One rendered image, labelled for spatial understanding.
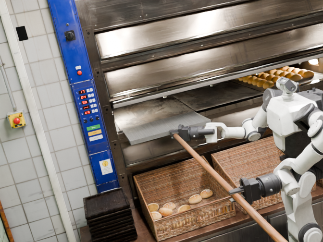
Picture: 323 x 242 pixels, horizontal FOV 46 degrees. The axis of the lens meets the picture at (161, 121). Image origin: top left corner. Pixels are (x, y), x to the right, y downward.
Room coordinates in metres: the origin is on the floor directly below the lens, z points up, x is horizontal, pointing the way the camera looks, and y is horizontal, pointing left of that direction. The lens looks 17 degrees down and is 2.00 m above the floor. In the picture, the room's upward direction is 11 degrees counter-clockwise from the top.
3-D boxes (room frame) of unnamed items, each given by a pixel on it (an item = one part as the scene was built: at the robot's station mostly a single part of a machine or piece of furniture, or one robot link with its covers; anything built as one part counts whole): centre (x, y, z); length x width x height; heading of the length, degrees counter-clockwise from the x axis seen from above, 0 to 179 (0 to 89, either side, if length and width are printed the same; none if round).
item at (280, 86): (1.87, -0.66, 1.47); 0.10 x 0.07 x 0.09; 3
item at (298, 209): (1.86, -0.68, 0.78); 0.18 x 0.15 x 0.47; 12
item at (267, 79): (3.29, -1.04, 1.21); 0.61 x 0.48 x 0.06; 12
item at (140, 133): (2.50, -0.02, 1.19); 0.55 x 0.36 x 0.03; 102
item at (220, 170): (2.48, -0.63, 0.72); 0.56 x 0.49 x 0.28; 103
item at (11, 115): (2.39, 0.90, 1.46); 0.10 x 0.07 x 0.10; 102
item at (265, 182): (1.42, -0.34, 1.19); 0.12 x 0.10 x 0.13; 101
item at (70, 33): (2.47, 0.46, 1.92); 0.06 x 0.04 x 0.11; 102
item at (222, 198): (2.36, -0.04, 0.72); 0.56 x 0.49 x 0.28; 103
